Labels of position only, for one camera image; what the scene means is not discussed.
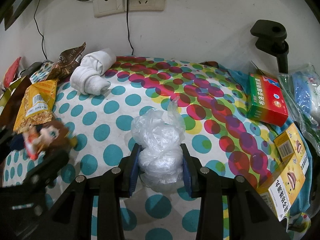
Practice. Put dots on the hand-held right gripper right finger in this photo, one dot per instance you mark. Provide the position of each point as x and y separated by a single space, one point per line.
187 172

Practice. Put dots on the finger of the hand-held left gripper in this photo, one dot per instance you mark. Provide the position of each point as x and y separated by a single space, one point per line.
5 135
50 165

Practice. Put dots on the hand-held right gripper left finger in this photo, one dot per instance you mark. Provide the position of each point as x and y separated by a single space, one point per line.
133 170

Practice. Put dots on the small doll figure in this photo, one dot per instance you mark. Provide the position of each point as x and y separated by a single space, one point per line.
48 135

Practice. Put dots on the clear plastic bag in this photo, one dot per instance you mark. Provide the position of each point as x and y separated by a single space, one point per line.
160 150

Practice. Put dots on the yellow snack packet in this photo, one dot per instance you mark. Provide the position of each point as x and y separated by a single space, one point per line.
35 105

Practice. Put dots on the white towel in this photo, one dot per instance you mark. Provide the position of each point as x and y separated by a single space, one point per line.
91 72

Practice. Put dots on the polka dot tablecloth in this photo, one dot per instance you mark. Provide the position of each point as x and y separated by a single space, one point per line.
105 135

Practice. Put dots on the red plastic bag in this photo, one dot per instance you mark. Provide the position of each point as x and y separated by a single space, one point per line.
12 71

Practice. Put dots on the black flat device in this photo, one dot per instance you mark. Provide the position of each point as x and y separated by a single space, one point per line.
31 68

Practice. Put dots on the brown snack packet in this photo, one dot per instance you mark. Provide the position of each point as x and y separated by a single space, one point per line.
66 63

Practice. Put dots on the yellow medicine box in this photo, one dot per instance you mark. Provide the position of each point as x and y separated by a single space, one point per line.
290 142
280 192

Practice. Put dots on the red and green medicine box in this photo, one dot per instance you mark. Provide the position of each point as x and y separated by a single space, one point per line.
267 100

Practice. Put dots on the clear bag with blue contents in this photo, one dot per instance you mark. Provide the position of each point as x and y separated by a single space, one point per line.
302 97

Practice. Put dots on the black clamp mount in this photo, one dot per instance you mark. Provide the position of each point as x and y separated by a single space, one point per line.
270 30

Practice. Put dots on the beige wall power socket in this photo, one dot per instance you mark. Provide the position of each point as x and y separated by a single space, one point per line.
145 3

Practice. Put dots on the beige coaxial wall plate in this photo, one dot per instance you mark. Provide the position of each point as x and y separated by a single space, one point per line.
107 2

